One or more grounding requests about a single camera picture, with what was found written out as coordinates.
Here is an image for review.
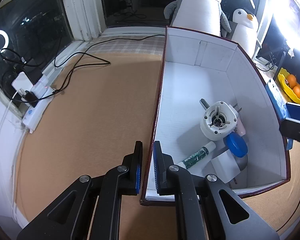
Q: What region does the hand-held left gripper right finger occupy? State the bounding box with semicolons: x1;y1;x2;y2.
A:
152;141;280;240

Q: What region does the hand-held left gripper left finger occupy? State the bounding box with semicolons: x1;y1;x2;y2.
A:
16;141;143;240

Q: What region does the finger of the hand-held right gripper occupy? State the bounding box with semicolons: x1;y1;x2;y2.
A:
286;102;300;125
279;119;300;146

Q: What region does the blue rectangular box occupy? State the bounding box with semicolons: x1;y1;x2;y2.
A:
264;78;294;151

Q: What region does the green and white tube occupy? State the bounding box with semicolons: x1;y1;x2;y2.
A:
177;141;217;170

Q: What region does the pink bottle with grey cap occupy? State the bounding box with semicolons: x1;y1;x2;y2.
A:
199;98;246;136

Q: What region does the blue round lid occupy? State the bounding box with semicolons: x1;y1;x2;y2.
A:
224;132;248;158

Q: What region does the white round motor base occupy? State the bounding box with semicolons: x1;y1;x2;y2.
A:
199;101;239;141

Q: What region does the white power adapter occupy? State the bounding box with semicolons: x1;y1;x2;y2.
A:
210;151;241;189

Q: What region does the white box with red edge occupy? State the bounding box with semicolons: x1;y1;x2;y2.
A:
139;26;293;207

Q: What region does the yellow fruit bowl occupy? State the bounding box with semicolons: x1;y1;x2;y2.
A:
277;67;300;105

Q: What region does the brown mat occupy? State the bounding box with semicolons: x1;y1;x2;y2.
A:
14;51;300;240

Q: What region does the small penguin plush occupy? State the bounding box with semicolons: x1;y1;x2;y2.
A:
230;8;262;58

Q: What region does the bright light panel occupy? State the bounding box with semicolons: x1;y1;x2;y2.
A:
272;0;300;63

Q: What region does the checkered cloth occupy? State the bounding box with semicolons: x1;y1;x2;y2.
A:
86;34;165;55

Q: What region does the white power strip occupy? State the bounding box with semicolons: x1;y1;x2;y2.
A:
21;76;57;133

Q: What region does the black plug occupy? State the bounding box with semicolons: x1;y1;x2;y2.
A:
22;90;39;107

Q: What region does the large penguin plush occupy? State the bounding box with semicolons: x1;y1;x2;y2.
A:
164;0;232;37

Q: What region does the white charger block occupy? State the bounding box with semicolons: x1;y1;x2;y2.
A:
11;72;33;92

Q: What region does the long black cable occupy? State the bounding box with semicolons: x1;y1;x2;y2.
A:
54;34;165;94

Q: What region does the white window frame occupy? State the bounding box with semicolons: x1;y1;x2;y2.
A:
0;0;275;120

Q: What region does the ring light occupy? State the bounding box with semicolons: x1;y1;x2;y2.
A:
0;29;10;55

